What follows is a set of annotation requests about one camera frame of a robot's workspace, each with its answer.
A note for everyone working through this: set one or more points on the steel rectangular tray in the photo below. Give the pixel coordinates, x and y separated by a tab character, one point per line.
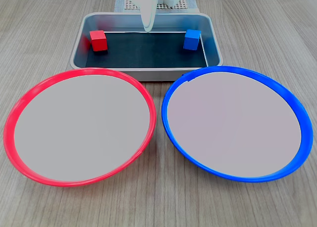
173	74

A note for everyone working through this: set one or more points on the blue-rimmed white round plate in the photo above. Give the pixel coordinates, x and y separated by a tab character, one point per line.
232	128

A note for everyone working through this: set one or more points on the black tray mat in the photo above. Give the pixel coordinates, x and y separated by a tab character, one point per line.
146	51

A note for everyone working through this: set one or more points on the small blue cube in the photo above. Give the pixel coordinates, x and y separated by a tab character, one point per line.
191	39

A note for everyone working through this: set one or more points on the red-rimmed white round plate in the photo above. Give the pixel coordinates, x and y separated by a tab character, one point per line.
79	128

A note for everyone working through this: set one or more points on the pale perforated base plate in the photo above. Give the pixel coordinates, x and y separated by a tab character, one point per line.
183	4

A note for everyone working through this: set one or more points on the small red cube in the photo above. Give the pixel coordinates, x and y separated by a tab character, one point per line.
99	41

